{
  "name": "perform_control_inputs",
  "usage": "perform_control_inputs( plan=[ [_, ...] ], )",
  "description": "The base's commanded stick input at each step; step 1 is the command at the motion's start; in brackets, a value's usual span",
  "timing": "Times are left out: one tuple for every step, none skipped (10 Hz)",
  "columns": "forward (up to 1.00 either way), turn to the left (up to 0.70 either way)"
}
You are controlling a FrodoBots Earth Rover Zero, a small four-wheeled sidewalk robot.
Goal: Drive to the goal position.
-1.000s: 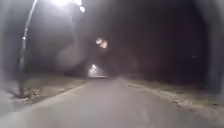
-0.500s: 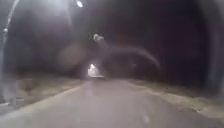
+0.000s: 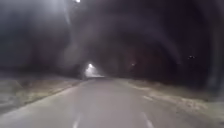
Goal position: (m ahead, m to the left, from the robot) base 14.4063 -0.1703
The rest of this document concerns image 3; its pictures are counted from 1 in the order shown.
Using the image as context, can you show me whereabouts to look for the street lamp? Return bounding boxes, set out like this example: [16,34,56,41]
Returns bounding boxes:
[86,62,95,71]

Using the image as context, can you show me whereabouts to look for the grey asphalt path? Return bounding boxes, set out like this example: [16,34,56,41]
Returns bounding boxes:
[0,76,224,128]

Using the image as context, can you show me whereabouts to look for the leaf-strewn grass verge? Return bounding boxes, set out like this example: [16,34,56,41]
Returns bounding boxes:
[0,77,85,115]

